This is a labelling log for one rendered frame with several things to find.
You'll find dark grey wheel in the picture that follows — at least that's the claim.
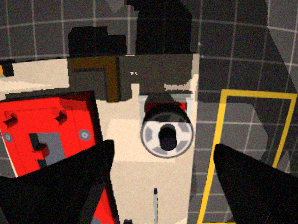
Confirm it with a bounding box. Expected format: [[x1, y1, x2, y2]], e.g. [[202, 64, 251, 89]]
[[141, 104, 194, 159]]

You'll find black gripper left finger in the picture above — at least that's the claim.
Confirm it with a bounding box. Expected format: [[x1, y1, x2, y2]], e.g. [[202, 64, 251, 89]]
[[0, 140, 114, 224]]

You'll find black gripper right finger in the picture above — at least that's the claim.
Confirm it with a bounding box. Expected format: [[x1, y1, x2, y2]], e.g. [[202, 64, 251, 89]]
[[213, 143, 298, 224]]

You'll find yellow rectangular outline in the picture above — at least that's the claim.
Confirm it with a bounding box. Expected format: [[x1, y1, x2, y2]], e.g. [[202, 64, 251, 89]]
[[197, 89, 297, 224]]

